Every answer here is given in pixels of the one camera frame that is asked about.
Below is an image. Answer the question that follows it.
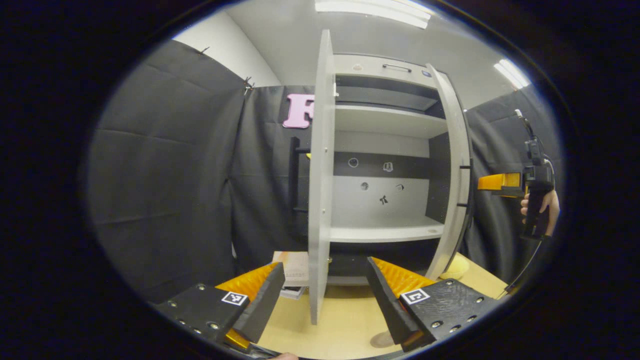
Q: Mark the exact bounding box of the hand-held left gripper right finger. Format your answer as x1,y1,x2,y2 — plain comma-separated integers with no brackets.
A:
364,257,501,353

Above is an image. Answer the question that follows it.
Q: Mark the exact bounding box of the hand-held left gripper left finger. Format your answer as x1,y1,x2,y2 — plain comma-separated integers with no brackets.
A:
152,261,287,357

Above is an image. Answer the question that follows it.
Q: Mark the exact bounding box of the round brown coaster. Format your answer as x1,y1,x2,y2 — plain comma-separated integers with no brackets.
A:
370,331,397,349

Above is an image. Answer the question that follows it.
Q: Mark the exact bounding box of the white cabinet door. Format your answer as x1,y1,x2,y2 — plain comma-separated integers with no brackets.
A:
425,62,475,281
289,29,337,326

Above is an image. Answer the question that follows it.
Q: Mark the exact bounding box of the white and grey cabinet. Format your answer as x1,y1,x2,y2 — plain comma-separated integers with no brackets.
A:
327,54,451,286

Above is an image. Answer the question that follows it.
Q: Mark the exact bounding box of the white cabinet drawer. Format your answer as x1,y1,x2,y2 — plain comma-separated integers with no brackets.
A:
334,55,441,91

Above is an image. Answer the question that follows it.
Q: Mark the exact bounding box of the white orange booklet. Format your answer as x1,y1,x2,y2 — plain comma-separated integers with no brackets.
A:
272,251,311,288

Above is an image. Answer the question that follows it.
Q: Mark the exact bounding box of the yellow plush toy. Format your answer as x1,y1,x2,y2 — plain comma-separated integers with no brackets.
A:
439,252,471,281

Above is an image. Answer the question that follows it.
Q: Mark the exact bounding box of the small ceiling light panel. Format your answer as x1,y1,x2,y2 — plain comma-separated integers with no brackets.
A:
494,59,531,91

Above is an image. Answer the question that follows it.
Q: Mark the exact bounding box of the large ceiling light panel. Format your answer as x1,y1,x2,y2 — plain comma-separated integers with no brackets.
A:
315,0,432,30

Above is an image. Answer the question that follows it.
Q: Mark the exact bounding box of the braided gripper cable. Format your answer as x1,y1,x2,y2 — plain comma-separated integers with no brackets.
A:
504,235,551,295

